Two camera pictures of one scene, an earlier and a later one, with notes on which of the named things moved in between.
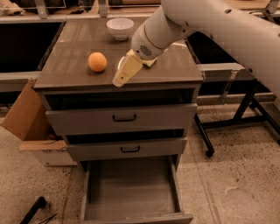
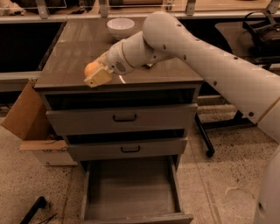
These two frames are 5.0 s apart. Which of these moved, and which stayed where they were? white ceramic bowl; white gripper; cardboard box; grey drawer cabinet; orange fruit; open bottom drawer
Moved: white gripper; orange fruit
Stayed: cardboard box; white ceramic bowl; open bottom drawer; grey drawer cabinet
